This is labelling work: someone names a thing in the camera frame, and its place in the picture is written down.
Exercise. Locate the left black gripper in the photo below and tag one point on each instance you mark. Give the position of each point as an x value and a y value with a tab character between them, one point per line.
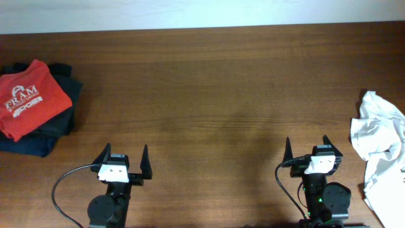
136	178

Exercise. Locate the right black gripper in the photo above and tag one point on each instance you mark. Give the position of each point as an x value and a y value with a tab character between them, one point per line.
295	171

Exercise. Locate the white t-shirt with robot print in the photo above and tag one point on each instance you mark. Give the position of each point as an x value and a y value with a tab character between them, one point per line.
378	138

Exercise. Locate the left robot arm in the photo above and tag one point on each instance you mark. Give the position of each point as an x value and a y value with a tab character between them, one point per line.
110	209

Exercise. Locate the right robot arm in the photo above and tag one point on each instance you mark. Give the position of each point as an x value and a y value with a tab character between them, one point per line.
327	203

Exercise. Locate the dark navy folded garment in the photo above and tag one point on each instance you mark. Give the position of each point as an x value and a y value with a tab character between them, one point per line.
42	140

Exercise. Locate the red folded printed t-shirt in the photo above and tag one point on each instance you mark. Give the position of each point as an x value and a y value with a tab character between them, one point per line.
29	99

